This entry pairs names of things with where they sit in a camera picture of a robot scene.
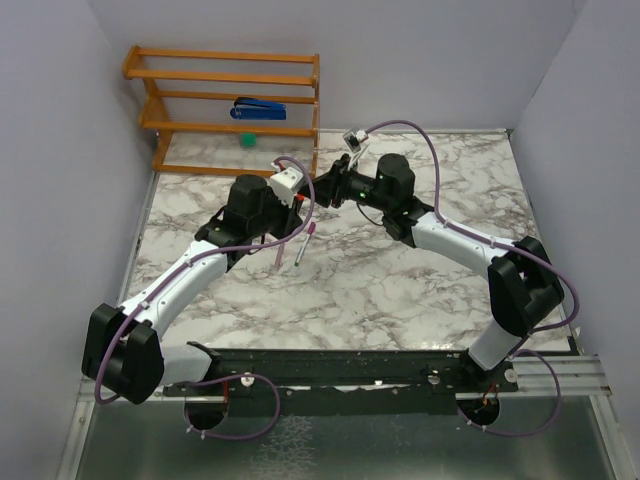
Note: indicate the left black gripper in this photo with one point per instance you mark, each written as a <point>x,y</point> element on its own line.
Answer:
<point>289,216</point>

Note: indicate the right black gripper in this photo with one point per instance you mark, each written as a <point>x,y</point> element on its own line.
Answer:
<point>330,190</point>

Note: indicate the pink highlighter pen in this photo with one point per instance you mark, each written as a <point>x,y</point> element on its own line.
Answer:
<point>279,256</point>

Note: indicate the white green-tipped pen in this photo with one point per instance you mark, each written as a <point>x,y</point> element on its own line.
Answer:
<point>302,250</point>

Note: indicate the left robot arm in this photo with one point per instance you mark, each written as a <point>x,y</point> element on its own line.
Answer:
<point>123,350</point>

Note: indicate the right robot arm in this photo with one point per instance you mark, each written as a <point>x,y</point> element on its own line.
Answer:
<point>522,290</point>

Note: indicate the green eraser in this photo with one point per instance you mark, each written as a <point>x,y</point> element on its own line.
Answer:
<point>247,140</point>

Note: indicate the blue stapler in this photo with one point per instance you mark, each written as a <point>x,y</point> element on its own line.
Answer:
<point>246,108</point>

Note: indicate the wooden shelf rack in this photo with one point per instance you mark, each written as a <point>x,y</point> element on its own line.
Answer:
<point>188,97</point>

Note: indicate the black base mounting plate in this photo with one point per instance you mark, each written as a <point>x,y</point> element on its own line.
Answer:
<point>345,382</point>

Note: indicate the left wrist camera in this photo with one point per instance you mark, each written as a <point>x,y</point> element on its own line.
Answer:
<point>286,184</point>

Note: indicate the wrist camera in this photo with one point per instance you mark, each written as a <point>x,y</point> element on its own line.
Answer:
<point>286,184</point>
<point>356,140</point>

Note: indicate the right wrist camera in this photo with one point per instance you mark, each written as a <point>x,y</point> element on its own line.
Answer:
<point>356,140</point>

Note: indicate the aluminium frame rail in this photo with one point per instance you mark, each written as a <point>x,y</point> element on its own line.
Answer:
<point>568,375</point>

